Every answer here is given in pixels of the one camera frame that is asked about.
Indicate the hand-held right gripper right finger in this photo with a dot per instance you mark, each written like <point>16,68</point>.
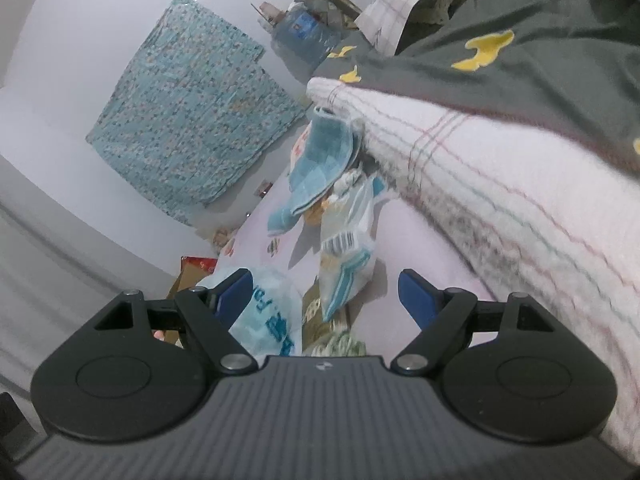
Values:
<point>417,300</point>

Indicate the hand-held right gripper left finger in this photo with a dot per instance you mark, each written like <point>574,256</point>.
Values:
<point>232,295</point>

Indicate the brown cardboard box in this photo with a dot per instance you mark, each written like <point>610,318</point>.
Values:
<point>187,285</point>

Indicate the clear plastic packet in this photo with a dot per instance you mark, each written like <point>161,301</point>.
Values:
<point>345,255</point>

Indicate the gold foil packet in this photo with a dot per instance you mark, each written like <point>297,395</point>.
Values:
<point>315,320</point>

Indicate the green floral scrunchie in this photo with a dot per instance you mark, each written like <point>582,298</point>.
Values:
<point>345,347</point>

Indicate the orange striped sock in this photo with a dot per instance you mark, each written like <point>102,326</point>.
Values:
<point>320,212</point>

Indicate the light blue checkered cloth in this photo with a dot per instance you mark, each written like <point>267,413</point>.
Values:
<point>320,160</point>

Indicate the blue printed plastic bag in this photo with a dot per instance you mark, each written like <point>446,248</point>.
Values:
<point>272,310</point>

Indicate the red snack bag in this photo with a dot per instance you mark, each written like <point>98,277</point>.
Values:
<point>197,264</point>

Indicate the beige paper bag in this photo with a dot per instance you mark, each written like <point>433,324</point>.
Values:
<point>224,240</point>

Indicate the small red box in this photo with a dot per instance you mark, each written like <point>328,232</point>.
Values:
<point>263,189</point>

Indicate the pink wet wipes packet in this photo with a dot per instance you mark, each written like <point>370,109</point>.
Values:
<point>301,142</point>

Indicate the blue floral cloth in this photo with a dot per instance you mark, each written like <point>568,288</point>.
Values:
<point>190,110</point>

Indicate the large water jug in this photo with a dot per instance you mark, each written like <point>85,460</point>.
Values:
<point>300,32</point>

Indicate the small beige bottle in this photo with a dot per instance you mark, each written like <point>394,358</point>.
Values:
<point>269,11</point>

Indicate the grey blanket yellow print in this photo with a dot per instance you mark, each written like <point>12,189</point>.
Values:
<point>500,10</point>

